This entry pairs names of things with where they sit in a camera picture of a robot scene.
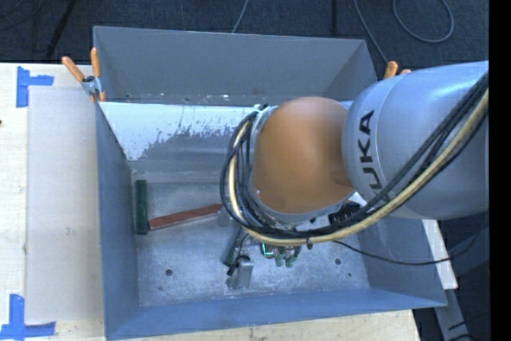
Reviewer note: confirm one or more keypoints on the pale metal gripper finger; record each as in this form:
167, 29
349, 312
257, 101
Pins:
241, 276

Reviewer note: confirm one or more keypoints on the grey metal bin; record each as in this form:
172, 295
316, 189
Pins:
187, 263

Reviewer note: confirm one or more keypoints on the red-brown flat block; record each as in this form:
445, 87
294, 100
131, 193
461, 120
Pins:
183, 216

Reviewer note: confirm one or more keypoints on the dark green flat block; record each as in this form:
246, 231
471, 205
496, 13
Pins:
141, 207

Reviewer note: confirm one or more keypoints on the black cylinder on white bracket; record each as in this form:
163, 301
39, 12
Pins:
342, 212

